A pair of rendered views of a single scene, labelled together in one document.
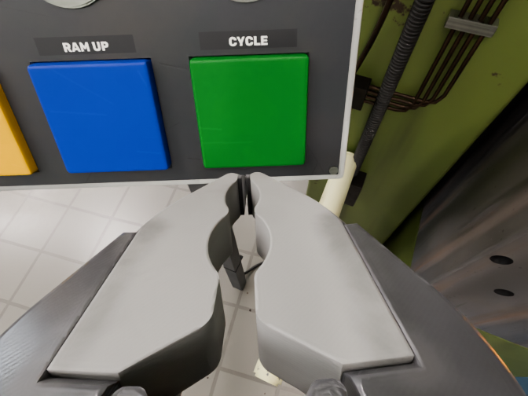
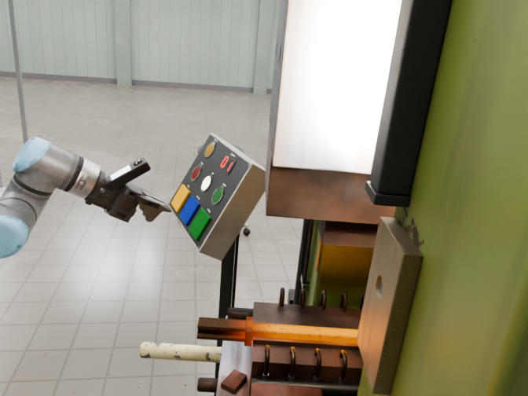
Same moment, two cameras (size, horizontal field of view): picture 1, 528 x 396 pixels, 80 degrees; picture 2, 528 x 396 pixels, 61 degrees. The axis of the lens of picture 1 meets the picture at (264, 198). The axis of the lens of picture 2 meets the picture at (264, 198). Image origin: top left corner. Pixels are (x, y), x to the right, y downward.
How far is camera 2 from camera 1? 1.17 m
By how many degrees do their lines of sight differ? 59
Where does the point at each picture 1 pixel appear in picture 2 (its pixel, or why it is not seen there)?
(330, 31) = (215, 216)
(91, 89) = (192, 203)
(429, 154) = not seen: hidden behind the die
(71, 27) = (199, 193)
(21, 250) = (192, 312)
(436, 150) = not seen: hidden behind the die
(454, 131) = not seen: hidden behind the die
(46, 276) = (179, 331)
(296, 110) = (202, 226)
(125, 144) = (186, 215)
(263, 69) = (204, 215)
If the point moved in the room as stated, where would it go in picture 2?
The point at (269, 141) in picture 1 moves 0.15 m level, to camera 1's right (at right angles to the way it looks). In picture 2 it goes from (196, 230) to (214, 255)
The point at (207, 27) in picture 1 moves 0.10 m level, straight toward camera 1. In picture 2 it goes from (207, 204) to (174, 210)
